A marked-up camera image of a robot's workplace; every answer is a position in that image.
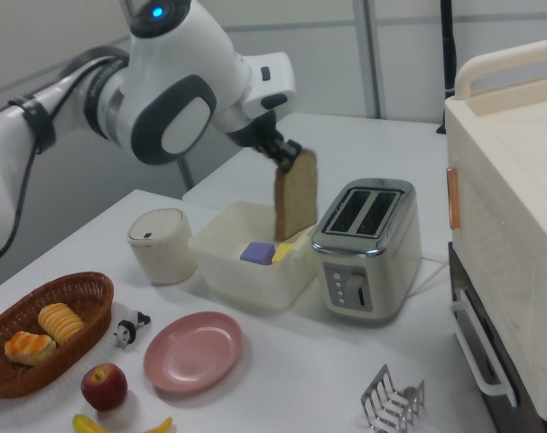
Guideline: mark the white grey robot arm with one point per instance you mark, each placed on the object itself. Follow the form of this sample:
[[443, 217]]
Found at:
[[178, 58]]

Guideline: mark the beige mini trash can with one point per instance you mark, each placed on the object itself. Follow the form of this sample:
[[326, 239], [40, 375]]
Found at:
[[160, 248]]

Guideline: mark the cream chrome toaster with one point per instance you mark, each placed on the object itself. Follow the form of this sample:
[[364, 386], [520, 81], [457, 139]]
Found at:
[[368, 270]]

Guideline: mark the striped yellow bread roll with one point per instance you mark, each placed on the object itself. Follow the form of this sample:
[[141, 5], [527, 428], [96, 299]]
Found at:
[[60, 321]]

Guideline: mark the yellow cube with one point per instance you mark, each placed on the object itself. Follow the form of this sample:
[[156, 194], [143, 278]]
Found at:
[[281, 253]]

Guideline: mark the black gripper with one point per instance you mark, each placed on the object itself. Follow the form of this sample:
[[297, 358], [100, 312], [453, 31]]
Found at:
[[266, 143]]

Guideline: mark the orange glazed bread roll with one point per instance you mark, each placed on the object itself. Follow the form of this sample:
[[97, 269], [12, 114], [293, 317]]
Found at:
[[30, 347]]

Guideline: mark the dark brown drawer box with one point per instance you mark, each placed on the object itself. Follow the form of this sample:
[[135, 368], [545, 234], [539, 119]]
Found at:
[[456, 270]]

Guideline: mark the pink plate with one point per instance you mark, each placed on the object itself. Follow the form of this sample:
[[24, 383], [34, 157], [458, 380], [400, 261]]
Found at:
[[192, 352]]

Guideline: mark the brown bread slice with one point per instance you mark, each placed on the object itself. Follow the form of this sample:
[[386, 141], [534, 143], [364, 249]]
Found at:
[[296, 198]]

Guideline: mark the metal toast rack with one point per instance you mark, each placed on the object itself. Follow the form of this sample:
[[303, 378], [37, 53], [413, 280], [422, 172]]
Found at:
[[391, 403]]

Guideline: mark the red apple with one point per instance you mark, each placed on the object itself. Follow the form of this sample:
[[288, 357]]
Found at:
[[104, 385]]

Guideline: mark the panda figurine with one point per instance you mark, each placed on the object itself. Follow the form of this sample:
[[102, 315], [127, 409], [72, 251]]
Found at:
[[129, 331]]

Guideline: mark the black pole stand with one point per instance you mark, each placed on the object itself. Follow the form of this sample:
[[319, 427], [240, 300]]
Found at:
[[448, 45]]

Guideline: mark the cream plastic cabinet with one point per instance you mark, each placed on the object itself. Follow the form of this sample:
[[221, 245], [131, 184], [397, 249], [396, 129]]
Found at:
[[503, 180]]

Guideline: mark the brown wicker basket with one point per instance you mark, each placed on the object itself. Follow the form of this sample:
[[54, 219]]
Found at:
[[75, 288]]

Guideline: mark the white plastic bin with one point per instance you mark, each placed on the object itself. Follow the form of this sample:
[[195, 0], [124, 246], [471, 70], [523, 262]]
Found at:
[[251, 279]]

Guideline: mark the yellow banana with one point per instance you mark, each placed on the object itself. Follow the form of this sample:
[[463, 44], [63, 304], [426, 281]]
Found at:
[[88, 425]]

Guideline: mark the purple cube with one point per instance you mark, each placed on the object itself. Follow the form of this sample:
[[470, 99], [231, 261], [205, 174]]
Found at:
[[256, 252]]

